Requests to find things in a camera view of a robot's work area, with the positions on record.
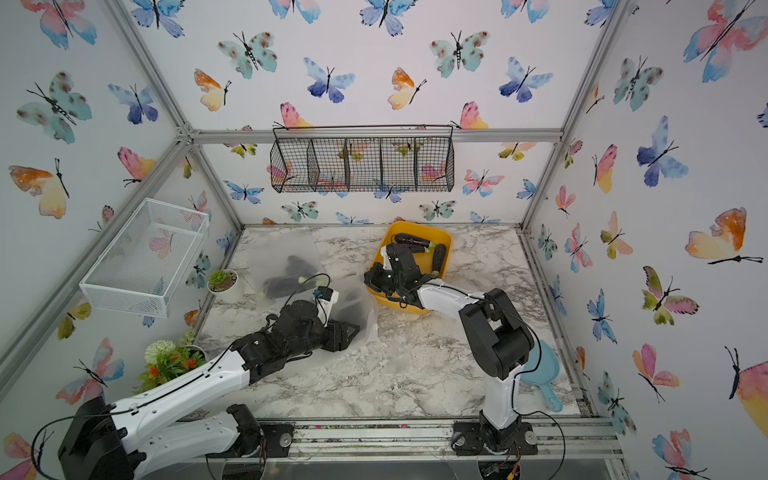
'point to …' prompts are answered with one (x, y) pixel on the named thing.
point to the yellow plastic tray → (386, 233)
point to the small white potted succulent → (226, 284)
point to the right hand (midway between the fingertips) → (358, 274)
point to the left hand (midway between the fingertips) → (355, 326)
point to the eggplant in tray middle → (439, 257)
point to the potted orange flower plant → (166, 360)
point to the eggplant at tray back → (404, 239)
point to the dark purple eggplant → (298, 274)
